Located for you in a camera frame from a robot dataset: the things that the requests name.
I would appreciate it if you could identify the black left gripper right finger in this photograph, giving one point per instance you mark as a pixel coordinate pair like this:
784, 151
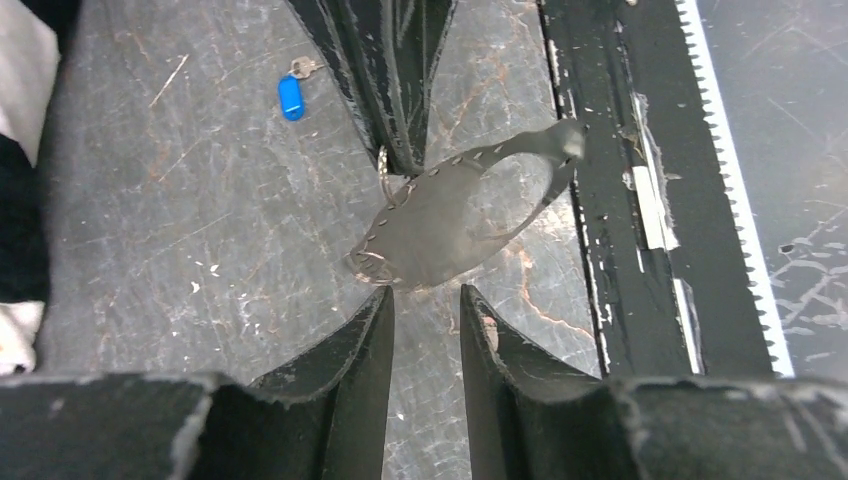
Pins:
532, 416

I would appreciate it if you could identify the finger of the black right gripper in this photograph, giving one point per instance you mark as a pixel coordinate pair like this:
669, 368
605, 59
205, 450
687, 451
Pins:
369, 48
423, 28

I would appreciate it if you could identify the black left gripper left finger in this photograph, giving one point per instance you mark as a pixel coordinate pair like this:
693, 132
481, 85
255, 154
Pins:
321, 415

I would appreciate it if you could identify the blue tag key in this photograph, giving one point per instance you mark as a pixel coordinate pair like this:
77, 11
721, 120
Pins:
289, 87

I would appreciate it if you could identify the silver metal key holder plate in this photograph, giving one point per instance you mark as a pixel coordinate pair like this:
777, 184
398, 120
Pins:
422, 238

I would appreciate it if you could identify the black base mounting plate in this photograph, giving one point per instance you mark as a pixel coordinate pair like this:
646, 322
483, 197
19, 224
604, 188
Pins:
664, 270

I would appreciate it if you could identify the black white checkered pillow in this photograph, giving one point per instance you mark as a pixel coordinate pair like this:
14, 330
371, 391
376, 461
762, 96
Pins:
34, 36

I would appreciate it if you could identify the white toothed cable duct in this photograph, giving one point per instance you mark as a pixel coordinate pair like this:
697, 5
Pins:
758, 282

